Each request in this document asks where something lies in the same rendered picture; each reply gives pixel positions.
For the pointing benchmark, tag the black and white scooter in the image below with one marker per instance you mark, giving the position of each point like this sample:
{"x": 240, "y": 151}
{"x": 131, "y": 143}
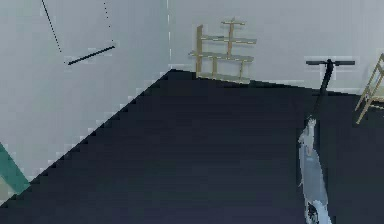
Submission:
{"x": 312, "y": 173}

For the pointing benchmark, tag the wooden ladder shelf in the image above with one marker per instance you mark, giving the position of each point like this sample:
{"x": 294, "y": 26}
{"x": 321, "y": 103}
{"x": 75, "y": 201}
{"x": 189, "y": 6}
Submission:
{"x": 370, "y": 90}

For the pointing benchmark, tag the teal furniture piece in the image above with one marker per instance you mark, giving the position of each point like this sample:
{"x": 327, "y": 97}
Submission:
{"x": 10, "y": 171}

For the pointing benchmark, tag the wooden wall shelf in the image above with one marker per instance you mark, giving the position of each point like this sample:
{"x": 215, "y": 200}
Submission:
{"x": 199, "y": 50}

